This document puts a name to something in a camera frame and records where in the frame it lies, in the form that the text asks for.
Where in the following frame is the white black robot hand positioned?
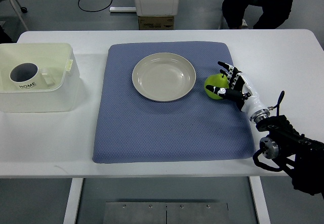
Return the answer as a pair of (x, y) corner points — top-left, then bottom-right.
(205, 61), (270, 123)

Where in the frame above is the green pear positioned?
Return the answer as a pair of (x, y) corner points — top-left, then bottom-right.
(204, 73), (229, 100)

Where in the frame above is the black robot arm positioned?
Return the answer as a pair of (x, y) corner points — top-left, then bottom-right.
(253, 91), (323, 196)

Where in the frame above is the beige round plate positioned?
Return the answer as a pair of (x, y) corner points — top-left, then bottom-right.
(132, 53), (196, 102)

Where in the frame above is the person in black trousers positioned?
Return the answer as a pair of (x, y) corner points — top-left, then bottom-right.
(222, 0), (293, 29)

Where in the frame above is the cardboard box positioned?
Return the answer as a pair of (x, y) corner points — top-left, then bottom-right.
(138, 16), (175, 30)

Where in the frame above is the white table leg right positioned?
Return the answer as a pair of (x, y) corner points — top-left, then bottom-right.
(249, 176), (271, 224)

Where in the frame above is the white table leg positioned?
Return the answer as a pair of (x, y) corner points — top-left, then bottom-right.
(249, 176), (271, 224)
(63, 178), (84, 224)

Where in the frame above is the blue quilted mat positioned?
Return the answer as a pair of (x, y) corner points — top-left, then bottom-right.
(93, 41), (255, 163)

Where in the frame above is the white plastic bin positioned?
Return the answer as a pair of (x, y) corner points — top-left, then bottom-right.
(1, 43), (79, 113)

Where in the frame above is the white table leg left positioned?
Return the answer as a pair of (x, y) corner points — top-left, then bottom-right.
(63, 178), (84, 224)

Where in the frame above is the white HOME mug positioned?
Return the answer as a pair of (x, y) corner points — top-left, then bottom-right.
(9, 63), (55, 91)

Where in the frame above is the metal chair leg left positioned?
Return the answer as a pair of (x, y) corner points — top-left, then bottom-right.
(1, 0), (29, 31)

